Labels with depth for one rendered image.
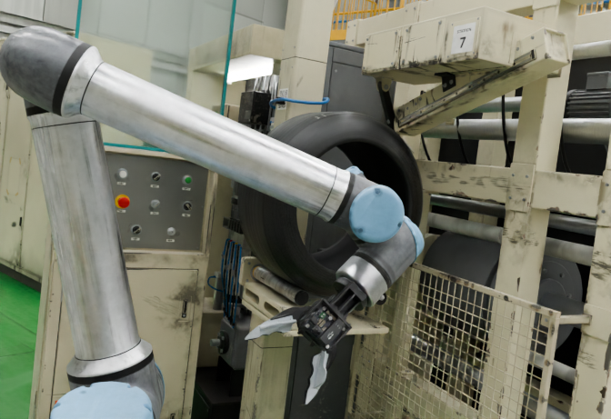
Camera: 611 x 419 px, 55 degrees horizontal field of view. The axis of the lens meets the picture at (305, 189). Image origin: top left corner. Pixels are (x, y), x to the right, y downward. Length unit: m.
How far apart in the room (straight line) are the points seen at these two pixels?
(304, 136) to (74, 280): 0.86
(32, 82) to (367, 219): 0.53
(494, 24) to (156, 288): 1.45
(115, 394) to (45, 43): 0.54
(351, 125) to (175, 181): 0.80
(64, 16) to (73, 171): 10.42
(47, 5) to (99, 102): 10.43
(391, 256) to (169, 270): 1.32
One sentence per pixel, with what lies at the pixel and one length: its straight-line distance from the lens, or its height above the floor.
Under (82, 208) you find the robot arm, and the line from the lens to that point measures 1.06.
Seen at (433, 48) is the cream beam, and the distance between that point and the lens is 1.89.
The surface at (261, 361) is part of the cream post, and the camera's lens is 2.21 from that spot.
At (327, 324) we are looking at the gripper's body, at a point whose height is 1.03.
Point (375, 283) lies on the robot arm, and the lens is 1.07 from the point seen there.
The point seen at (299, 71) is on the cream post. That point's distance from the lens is 2.11.
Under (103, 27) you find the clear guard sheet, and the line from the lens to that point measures 2.22.
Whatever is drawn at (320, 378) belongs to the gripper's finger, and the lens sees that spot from 1.06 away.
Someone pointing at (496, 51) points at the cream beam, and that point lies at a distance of 1.78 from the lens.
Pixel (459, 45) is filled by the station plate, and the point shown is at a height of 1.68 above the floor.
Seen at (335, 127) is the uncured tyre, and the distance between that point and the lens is 1.74.
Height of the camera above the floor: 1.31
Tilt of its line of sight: 3 degrees down
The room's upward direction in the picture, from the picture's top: 7 degrees clockwise
